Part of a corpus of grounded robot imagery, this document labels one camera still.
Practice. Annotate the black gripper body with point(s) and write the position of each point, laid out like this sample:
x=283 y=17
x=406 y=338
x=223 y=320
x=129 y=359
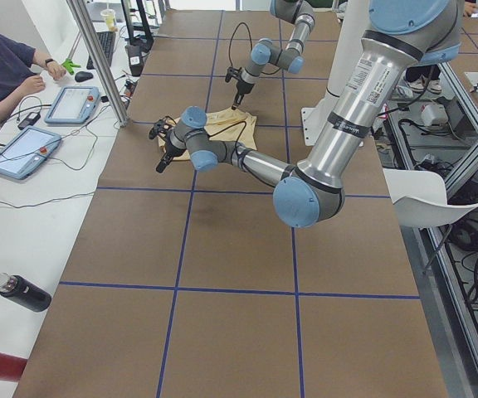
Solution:
x=240 y=88
x=167 y=155

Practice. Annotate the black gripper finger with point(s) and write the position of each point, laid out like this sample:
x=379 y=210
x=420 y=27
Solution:
x=162 y=165
x=237 y=101

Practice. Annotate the yellow long-sleeve printed shirt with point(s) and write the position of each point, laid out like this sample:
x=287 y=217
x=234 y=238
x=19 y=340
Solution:
x=230 y=128

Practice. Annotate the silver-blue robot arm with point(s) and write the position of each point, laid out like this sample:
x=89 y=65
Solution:
x=298 y=13
x=397 y=35

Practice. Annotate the far blue teach pendant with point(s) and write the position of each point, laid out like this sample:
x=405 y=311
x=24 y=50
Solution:
x=73 y=105

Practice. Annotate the blue teach pendant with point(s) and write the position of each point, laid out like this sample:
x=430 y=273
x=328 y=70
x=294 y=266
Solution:
x=73 y=105
x=25 y=153

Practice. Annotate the black computer mouse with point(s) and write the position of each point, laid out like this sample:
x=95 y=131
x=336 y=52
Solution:
x=82 y=76

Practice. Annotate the black keyboard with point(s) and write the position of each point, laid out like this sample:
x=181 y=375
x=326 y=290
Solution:
x=107 y=43

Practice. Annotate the green plastic clamp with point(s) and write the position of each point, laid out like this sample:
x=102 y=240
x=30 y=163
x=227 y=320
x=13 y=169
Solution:
x=70 y=66

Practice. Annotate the near blue teach pendant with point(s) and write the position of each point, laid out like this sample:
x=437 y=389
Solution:
x=25 y=153

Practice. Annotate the yellow drink cup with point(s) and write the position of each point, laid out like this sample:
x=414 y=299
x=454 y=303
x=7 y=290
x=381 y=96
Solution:
x=109 y=18

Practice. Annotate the person in navy shirt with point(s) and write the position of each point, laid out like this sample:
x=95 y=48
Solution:
x=17 y=80

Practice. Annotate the black water bottle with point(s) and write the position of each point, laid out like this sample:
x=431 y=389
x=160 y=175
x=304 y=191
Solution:
x=23 y=292

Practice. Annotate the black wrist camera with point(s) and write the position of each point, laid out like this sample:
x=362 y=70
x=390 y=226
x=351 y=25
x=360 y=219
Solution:
x=233 y=73
x=161 y=128

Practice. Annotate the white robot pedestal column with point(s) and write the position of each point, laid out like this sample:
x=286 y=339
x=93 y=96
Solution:
x=347 y=54

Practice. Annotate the aluminium frame post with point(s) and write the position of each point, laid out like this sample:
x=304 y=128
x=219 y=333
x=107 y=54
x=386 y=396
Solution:
x=102 y=67

